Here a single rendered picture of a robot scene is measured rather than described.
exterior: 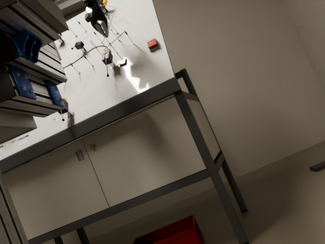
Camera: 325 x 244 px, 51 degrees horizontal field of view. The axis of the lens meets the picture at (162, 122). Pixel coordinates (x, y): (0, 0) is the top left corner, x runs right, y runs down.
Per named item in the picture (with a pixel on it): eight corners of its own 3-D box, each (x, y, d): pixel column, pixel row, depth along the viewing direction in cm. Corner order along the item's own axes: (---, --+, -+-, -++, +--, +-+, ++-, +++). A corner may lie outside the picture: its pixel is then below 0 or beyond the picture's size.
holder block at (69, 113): (67, 129, 176) (55, 119, 169) (67, 112, 184) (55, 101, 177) (75, 126, 175) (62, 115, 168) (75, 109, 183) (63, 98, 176)
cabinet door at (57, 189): (109, 207, 176) (80, 138, 179) (25, 241, 188) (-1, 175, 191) (110, 206, 178) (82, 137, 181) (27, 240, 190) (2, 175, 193)
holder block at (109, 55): (105, 65, 184) (101, 60, 181) (106, 58, 187) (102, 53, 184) (112, 63, 183) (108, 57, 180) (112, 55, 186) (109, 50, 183)
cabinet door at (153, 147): (206, 169, 163) (173, 94, 166) (109, 207, 175) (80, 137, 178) (206, 168, 165) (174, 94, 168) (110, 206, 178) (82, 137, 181)
